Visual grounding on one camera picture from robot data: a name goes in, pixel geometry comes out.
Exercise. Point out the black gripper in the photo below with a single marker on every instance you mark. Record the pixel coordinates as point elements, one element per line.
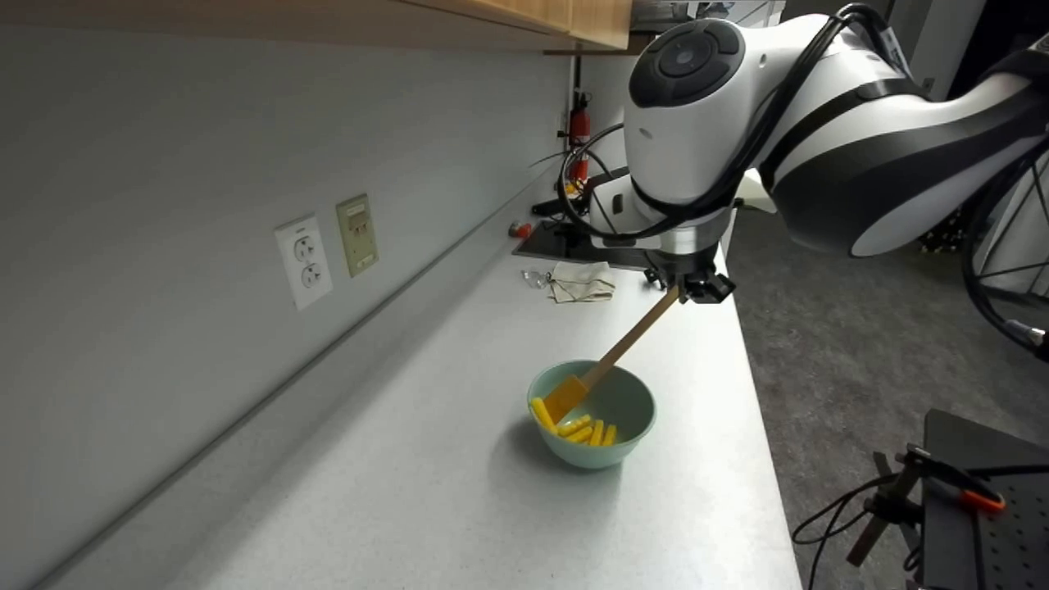
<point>686,259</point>

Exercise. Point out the wooden spoon yellow head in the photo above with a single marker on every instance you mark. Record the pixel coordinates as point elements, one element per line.
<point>625,349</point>

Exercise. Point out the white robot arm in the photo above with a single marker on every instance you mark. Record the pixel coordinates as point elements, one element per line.
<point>872,143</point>

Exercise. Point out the mint green bowl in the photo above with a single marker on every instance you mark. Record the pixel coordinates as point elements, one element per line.
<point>628,430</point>

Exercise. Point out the beige cloth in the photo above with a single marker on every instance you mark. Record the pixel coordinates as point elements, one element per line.
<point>578,286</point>

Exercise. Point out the black stove silver trim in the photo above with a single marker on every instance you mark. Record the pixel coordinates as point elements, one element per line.
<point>553,233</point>

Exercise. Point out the clear plastic piece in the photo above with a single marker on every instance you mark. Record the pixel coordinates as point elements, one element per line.
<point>534,279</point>

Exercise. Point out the red object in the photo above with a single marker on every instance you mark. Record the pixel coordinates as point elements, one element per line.
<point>521,232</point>

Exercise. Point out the red black pole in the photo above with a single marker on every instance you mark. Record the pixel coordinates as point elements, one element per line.
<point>578,118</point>

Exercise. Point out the black clamp orange tip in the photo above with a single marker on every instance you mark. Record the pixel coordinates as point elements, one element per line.
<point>961,494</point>

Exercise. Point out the black perforated table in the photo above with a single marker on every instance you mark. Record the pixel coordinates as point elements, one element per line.
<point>983,526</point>

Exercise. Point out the wooden upper cabinet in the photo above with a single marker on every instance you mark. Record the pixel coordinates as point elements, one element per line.
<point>328,19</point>

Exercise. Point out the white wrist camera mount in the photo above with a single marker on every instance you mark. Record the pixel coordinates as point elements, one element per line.
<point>609,202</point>

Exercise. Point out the beige switch plate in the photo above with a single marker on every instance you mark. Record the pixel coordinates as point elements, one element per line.
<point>359,233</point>

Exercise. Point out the white wall outlet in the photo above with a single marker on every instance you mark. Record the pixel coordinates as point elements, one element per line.
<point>301,265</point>

